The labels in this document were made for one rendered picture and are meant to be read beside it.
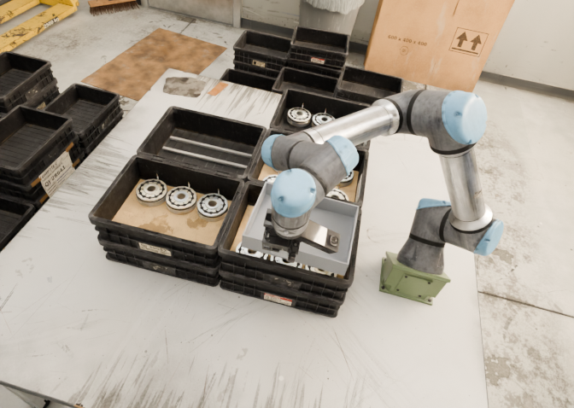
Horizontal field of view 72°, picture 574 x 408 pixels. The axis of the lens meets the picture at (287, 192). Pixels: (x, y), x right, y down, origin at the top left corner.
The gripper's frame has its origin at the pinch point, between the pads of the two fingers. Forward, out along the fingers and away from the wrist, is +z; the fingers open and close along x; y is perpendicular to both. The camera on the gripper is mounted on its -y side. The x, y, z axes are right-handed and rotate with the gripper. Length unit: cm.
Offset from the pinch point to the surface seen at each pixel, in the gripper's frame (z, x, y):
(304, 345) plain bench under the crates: 34.4, 16.8, -8.7
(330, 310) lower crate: 33.7, 4.9, -14.9
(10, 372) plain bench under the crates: 27, 41, 69
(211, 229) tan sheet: 28.9, -11.3, 28.5
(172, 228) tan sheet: 28.0, -8.5, 40.4
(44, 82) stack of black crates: 87, -96, 160
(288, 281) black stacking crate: 22.3, 1.7, 0.1
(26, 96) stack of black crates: 82, -81, 161
